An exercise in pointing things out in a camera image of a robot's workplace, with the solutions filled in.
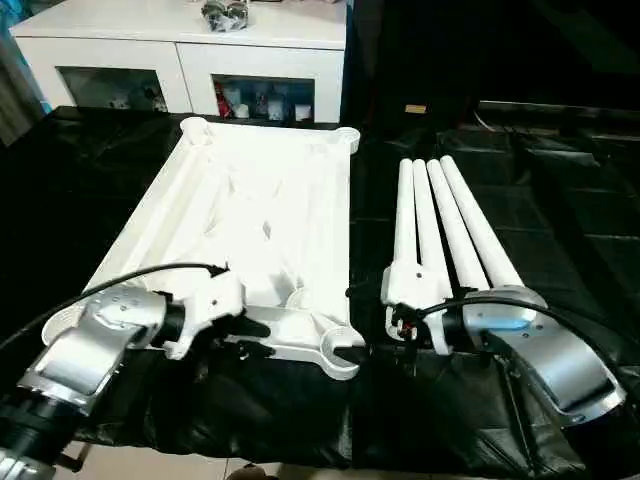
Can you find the clear bag of dark parts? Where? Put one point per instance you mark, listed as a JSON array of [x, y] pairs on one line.
[[222, 15]]

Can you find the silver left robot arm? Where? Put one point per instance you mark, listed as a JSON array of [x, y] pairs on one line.
[[100, 340]]

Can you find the white plastic table leg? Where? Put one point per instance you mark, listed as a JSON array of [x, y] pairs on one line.
[[480, 225], [452, 225], [402, 210], [425, 215]]

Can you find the white plastic table top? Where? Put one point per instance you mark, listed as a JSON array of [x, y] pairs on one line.
[[250, 190]]

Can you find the grey curtain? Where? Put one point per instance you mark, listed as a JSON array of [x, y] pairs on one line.
[[17, 90]]

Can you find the white cabinet with glass doors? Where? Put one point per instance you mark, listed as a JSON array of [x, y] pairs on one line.
[[175, 65]]

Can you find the black plastic mat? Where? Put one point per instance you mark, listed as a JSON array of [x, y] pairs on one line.
[[275, 410]]

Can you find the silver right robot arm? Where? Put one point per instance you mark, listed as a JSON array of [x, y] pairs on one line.
[[550, 360]]

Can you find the small tan label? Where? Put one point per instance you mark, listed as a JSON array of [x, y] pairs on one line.
[[416, 109]]

